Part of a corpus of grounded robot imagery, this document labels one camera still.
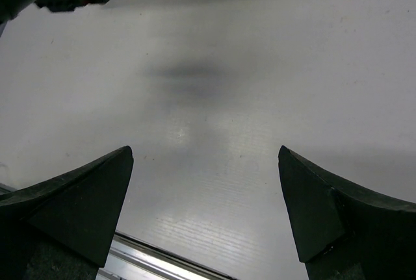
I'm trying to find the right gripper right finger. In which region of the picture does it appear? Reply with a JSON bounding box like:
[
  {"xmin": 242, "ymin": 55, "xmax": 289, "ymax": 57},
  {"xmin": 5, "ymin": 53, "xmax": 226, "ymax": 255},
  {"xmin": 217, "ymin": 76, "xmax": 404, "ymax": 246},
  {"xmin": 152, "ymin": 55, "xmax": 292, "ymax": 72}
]
[{"xmin": 278, "ymin": 146, "xmax": 415, "ymax": 279}]

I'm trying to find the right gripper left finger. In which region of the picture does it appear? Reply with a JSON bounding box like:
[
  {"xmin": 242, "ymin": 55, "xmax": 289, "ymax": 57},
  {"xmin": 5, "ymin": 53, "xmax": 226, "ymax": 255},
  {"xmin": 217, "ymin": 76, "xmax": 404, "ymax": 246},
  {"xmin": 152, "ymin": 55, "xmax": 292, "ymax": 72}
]
[{"xmin": 1, "ymin": 146, "xmax": 134, "ymax": 279}]

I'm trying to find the aluminium frame rail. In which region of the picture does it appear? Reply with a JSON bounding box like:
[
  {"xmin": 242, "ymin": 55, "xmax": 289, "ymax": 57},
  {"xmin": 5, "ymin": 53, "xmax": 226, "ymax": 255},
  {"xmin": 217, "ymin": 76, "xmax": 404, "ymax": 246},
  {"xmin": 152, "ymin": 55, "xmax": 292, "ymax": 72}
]
[{"xmin": 0, "ymin": 182, "xmax": 233, "ymax": 280}]

